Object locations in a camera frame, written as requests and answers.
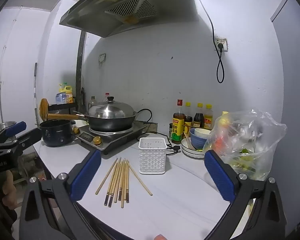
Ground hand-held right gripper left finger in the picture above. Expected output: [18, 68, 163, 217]
[19, 150, 102, 240]

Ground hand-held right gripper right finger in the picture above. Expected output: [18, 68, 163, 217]
[204, 149, 290, 240]

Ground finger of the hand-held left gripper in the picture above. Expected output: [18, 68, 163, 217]
[0, 121, 27, 146]
[0, 127, 43, 157]

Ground pile of wooden chopsticks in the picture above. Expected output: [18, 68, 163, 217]
[95, 157, 153, 209]

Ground white plastic utensil basket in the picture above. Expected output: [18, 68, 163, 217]
[138, 137, 169, 175]

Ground person's left hand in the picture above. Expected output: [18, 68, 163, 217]
[0, 170, 17, 207]

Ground stainless steel cup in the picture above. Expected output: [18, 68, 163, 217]
[0, 121, 17, 138]

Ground green vegetables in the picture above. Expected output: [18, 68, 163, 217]
[229, 148, 257, 173]

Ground small black pot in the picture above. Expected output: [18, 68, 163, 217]
[39, 119, 73, 148]

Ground wooden spatula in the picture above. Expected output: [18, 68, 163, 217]
[39, 98, 51, 121]

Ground white plate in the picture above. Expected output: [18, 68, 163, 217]
[181, 138, 208, 159]

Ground steel cooker with gold knobs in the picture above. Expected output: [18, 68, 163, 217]
[74, 123, 151, 156]

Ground black shelf rack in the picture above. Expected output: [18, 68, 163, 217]
[48, 102, 77, 116]

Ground white bowl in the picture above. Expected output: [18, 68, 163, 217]
[194, 128, 212, 138]

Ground light wooden spoon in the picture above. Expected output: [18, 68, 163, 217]
[184, 131, 192, 149]

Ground blue and white carton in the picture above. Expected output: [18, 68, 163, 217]
[55, 93, 67, 105]

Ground black wok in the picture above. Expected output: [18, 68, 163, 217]
[47, 109, 138, 132]

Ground clear plastic bag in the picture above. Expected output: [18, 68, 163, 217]
[204, 109, 288, 182]

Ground yellow capped squeeze bottle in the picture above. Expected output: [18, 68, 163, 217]
[219, 111, 231, 132]

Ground yellow capped amber liquid bottle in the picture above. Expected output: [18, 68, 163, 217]
[203, 104, 214, 130]

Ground yellow oil bottle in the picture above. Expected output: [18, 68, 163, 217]
[59, 83, 74, 104]

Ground yellow capped dark vinegar bottle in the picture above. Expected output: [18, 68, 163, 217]
[193, 103, 205, 129]

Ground red capped cooking wine bottle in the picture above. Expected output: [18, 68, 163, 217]
[172, 99, 185, 142]

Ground yellow capped soy sauce bottle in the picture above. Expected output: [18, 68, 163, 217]
[184, 102, 193, 131]

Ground steel wok lid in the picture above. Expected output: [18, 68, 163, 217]
[87, 96, 136, 120]

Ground clear glass bottle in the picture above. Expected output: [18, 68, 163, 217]
[88, 96, 98, 112]

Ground dark vertical pipe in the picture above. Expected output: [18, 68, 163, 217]
[76, 31, 87, 113]

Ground steel range hood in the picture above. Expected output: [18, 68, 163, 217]
[59, 0, 201, 38]

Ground black power cable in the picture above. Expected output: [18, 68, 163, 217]
[136, 108, 153, 126]
[150, 130, 182, 155]

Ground grey stick handle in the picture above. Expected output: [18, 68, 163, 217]
[33, 62, 38, 127]

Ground white wall socket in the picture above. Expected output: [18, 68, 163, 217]
[214, 38, 228, 53]

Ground black range hood cable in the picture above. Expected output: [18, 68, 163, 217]
[191, 0, 225, 84]

